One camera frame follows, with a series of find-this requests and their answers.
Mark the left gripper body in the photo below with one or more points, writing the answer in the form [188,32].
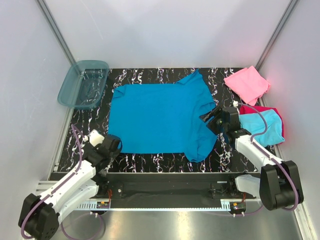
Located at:
[97,146]

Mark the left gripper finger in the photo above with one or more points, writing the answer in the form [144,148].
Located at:
[119,144]
[112,154]

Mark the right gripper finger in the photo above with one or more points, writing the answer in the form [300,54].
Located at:
[211,114]
[214,125]

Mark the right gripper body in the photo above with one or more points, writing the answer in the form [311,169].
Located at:
[224,126]

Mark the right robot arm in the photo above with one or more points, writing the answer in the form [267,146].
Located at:
[272,168]

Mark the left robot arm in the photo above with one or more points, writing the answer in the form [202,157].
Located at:
[42,214]

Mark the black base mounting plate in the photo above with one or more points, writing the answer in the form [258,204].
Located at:
[188,177]

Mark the pink folded t-shirt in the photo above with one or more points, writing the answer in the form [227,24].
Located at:
[248,84]

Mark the teal plastic bin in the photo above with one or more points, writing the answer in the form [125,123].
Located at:
[84,84]

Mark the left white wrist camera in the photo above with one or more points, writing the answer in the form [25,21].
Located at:
[94,138]

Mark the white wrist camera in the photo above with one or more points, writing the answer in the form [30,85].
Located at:
[235,104]
[94,138]

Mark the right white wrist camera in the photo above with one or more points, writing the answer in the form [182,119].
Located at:
[235,104]

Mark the slotted cable duct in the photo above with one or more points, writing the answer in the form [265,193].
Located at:
[213,205]

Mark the right corner frame post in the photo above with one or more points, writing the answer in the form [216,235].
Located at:
[276,33]

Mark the corner frame post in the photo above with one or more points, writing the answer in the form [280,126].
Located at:
[44,8]
[276,33]

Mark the left corner frame post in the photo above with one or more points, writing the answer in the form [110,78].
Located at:
[44,8]

